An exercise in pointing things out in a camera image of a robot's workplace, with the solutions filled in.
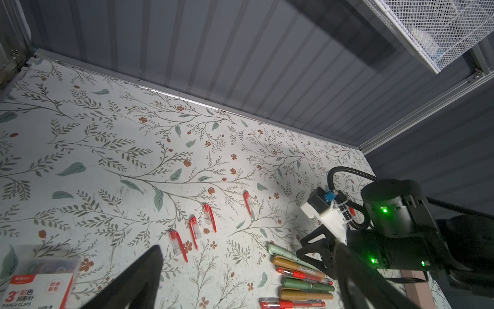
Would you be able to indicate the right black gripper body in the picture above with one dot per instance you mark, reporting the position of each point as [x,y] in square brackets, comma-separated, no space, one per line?
[380,252]

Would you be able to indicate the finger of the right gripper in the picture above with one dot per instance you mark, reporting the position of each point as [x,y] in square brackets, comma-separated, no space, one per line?
[321,241]
[325,264]

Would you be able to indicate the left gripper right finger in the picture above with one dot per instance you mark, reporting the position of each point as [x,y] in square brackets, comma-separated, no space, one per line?
[363,287]

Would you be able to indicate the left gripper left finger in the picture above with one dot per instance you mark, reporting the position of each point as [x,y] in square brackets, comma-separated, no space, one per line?
[136,287]

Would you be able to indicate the red pen cap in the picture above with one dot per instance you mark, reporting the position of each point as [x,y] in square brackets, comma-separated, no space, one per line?
[209,211]
[194,228]
[248,202]
[178,246]

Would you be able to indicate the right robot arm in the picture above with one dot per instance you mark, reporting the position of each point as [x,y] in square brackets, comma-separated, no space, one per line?
[391,224]

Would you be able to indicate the dark green marker pen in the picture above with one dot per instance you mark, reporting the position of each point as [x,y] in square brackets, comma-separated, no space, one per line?
[303,285]

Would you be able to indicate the light green marker pen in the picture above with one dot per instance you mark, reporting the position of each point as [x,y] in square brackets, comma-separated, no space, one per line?
[279,251]

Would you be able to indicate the pink pencil case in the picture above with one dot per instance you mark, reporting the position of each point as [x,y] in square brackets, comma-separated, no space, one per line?
[419,293]

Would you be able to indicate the paper clip box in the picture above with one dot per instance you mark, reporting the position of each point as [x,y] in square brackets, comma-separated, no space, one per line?
[41,283]

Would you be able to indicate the floral table mat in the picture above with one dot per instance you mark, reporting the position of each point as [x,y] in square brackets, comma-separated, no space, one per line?
[99,169]

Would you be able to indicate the white wire mesh basket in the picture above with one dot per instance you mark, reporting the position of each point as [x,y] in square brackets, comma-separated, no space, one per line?
[436,32]

